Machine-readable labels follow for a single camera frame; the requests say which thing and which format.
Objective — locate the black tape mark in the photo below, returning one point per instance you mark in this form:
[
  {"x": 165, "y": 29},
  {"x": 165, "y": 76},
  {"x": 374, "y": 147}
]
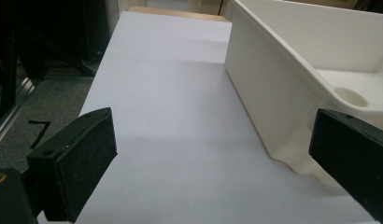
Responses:
[{"x": 40, "y": 132}]

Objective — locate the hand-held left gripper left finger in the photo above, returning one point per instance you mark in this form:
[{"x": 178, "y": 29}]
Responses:
[{"x": 77, "y": 161}]

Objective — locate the black metal stand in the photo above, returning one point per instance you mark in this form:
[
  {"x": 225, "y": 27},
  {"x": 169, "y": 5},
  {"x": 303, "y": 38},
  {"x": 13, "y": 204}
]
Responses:
[{"x": 21, "y": 56}]

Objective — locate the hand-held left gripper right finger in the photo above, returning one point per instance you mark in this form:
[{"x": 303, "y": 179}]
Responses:
[{"x": 354, "y": 149}]

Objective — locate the white plastic storage box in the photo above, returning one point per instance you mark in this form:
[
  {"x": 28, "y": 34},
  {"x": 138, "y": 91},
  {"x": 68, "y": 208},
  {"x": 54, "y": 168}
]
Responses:
[{"x": 273, "y": 93}]

